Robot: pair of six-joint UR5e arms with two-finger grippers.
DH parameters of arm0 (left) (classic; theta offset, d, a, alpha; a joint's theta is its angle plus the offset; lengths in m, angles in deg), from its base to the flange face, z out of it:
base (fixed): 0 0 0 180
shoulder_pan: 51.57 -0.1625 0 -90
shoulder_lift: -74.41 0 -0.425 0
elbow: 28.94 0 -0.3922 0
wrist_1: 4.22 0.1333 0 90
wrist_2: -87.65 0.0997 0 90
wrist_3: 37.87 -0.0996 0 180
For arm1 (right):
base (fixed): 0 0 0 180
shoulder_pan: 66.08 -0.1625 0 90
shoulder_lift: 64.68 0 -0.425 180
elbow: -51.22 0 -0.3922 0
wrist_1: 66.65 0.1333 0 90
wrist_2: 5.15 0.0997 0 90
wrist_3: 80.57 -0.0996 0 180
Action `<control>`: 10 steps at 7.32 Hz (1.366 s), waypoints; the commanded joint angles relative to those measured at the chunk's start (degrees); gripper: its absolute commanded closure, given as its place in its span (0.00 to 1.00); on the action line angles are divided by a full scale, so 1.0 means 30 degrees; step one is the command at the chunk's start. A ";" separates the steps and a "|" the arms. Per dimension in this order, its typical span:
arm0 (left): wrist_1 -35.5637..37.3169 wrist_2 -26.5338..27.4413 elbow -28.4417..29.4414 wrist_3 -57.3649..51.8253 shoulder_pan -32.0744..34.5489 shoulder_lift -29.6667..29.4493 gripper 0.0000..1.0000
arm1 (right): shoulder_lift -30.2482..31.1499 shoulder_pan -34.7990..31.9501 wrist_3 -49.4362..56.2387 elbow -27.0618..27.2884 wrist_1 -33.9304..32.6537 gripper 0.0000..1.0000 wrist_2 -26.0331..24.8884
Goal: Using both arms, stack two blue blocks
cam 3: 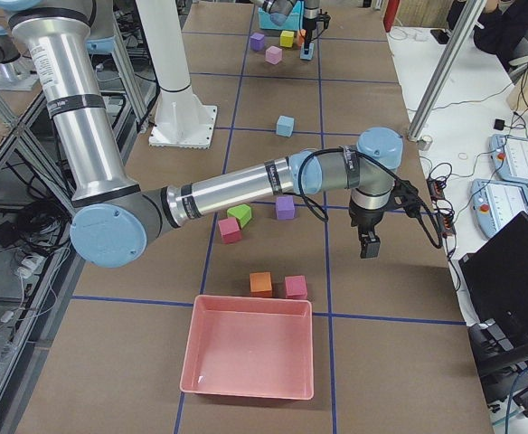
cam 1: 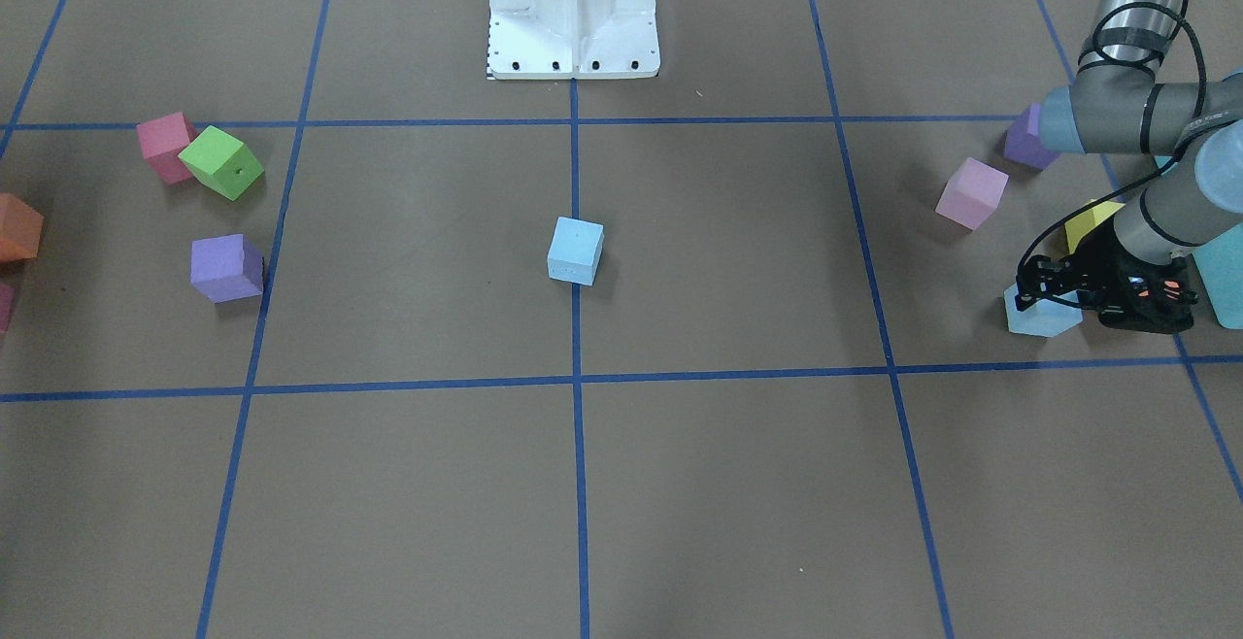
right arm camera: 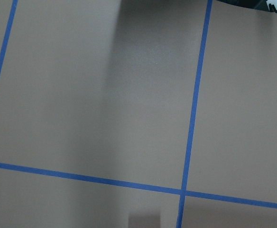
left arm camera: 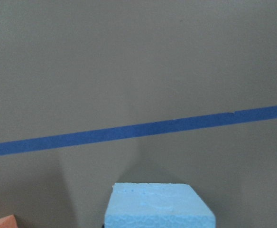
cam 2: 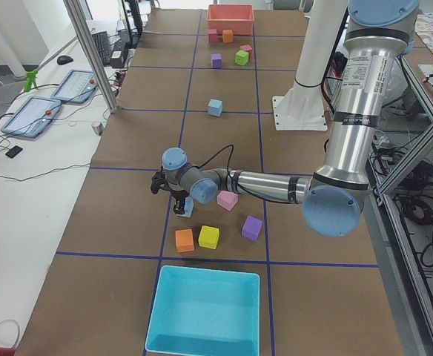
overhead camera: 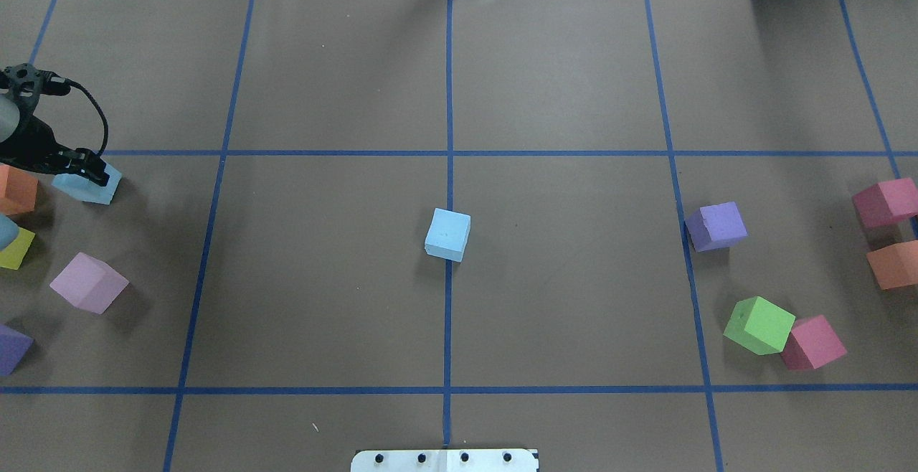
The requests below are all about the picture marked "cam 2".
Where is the light blue block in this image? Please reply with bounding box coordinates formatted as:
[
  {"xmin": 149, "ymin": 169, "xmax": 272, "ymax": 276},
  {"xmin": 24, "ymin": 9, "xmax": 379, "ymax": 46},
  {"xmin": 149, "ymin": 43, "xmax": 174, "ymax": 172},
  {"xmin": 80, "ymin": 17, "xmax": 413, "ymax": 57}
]
[
  {"xmin": 182, "ymin": 196, "xmax": 194, "ymax": 218},
  {"xmin": 208, "ymin": 99, "xmax": 223, "ymax": 117}
]

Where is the orange block near cyan bin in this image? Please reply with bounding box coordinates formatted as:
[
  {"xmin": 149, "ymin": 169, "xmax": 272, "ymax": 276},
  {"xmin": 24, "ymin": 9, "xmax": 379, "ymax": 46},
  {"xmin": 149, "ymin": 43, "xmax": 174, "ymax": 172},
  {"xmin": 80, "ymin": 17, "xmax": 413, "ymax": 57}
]
[{"xmin": 175, "ymin": 228, "xmax": 195, "ymax": 253}]

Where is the yellow block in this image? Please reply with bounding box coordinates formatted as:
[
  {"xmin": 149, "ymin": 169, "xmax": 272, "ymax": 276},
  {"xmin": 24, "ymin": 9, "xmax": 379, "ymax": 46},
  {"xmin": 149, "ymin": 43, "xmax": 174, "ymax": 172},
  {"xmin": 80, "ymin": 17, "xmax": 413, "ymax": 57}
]
[{"xmin": 198, "ymin": 225, "xmax": 219, "ymax": 249}]

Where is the light pink block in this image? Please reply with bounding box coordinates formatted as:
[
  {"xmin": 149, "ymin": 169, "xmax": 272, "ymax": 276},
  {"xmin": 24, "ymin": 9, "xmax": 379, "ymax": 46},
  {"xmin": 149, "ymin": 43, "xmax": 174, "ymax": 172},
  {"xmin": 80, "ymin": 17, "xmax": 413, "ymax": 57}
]
[{"xmin": 216, "ymin": 191, "xmax": 239, "ymax": 211}]

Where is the purple block near cyan bin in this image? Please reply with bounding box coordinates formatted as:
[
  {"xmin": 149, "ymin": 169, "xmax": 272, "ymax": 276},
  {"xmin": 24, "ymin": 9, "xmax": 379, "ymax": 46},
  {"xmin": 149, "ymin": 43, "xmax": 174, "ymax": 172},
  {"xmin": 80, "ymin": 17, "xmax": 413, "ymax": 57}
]
[{"xmin": 242, "ymin": 215, "xmax": 262, "ymax": 241}]

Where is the cyan plastic bin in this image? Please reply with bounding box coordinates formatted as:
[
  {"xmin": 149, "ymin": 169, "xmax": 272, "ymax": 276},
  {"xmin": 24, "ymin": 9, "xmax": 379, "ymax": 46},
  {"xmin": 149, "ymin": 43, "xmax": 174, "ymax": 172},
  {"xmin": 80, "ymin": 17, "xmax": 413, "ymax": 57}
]
[{"xmin": 145, "ymin": 266, "xmax": 260, "ymax": 355}]

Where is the small metal cylinder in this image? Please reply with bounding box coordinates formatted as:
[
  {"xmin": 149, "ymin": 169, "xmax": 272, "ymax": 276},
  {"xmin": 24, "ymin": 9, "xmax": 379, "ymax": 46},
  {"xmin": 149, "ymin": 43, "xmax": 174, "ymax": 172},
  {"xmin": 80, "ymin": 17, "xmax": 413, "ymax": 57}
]
[{"xmin": 91, "ymin": 122, "xmax": 104, "ymax": 136}]

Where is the purple block near pink bin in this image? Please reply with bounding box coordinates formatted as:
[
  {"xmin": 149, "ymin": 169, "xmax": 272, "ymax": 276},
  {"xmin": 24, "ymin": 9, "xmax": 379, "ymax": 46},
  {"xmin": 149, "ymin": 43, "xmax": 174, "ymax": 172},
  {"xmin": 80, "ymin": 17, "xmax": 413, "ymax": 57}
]
[{"xmin": 211, "ymin": 53, "xmax": 222, "ymax": 69}]

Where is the teach pendant farther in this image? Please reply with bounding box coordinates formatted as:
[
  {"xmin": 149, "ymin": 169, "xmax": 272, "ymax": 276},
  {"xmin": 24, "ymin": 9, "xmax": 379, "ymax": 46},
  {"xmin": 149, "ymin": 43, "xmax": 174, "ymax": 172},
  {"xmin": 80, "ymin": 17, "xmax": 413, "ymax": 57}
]
[{"xmin": 50, "ymin": 70, "xmax": 97, "ymax": 104}]

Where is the magenta block beside green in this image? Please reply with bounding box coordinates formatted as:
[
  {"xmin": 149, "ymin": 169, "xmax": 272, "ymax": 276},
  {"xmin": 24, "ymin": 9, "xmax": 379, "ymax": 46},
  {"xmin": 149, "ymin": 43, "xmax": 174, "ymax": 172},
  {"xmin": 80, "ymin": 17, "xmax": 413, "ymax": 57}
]
[{"xmin": 239, "ymin": 44, "xmax": 253, "ymax": 57}]

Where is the teach pendant nearer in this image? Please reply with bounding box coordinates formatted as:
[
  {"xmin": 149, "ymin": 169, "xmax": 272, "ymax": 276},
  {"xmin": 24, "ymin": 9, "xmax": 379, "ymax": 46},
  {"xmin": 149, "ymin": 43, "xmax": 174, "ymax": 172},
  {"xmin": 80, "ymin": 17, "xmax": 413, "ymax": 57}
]
[{"xmin": 1, "ymin": 96, "xmax": 62, "ymax": 139}]

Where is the magenta block near pink bin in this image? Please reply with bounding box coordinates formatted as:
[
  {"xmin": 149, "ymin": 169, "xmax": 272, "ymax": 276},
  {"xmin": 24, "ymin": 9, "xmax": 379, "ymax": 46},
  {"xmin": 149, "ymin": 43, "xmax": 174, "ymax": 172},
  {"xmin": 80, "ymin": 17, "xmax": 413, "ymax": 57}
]
[{"xmin": 208, "ymin": 28, "xmax": 218, "ymax": 43}]

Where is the black phone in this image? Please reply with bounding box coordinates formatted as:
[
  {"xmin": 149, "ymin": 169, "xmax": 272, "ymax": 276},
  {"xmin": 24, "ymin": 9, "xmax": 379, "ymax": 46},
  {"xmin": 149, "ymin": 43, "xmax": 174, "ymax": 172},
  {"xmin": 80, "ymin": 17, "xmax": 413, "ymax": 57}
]
[{"xmin": 5, "ymin": 145, "xmax": 23, "ymax": 159}]

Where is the orange block near pink bin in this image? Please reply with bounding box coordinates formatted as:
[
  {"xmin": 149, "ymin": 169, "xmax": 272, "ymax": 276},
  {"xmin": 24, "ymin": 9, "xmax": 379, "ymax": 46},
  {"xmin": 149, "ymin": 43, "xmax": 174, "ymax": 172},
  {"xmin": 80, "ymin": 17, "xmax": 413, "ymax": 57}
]
[{"xmin": 222, "ymin": 29, "xmax": 234, "ymax": 44}]

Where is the black keyboard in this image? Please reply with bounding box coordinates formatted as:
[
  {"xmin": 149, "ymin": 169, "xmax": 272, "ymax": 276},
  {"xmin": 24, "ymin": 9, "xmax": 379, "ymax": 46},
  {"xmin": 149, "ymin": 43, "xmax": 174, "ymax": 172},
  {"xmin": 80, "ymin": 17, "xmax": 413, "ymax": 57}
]
[{"xmin": 92, "ymin": 31, "xmax": 111, "ymax": 66}]

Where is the black computer mouse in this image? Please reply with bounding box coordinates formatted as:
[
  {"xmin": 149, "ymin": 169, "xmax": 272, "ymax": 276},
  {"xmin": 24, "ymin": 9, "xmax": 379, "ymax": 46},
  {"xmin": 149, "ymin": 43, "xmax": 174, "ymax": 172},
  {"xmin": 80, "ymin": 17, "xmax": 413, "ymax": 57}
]
[{"xmin": 56, "ymin": 55, "xmax": 73, "ymax": 66}]

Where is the pink plastic bin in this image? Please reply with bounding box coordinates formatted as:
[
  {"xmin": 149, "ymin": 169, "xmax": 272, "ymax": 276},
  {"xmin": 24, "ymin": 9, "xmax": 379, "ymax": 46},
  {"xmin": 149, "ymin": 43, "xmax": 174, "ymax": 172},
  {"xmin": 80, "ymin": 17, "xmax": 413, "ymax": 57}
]
[{"xmin": 207, "ymin": 4, "xmax": 254, "ymax": 36}]

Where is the green clamp toy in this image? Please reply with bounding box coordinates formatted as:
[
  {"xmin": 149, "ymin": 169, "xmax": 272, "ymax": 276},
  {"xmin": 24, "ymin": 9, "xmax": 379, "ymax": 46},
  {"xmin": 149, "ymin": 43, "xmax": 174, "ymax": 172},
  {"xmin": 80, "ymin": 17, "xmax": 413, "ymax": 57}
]
[{"xmin": 24, "ymin": 69, "xmax": 39, "ymax": 93}]

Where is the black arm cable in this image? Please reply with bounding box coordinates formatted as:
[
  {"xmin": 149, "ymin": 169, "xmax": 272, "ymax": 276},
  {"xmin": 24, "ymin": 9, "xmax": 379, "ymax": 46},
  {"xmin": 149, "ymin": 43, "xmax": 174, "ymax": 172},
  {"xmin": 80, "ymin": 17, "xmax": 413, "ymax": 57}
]
[{"xmin": 197, "ymin": 144, "xmax": 299, "ymax": 203}]

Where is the white camera post base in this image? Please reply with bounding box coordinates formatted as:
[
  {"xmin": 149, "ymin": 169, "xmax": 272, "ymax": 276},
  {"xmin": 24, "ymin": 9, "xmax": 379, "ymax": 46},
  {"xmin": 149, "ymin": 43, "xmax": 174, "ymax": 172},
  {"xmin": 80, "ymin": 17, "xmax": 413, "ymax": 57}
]
[{"xmin": 272, "ymin": 0, "xmax": 348, "ymax": 131}]

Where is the aluminium frame post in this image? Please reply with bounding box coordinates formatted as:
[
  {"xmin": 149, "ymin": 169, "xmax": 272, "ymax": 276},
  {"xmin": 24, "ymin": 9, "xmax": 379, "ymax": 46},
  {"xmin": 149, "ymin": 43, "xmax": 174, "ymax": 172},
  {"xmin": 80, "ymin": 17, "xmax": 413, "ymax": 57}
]
[{"xmin": 63, "ymin": 0, "xmax": 119, "ymax": 114}]

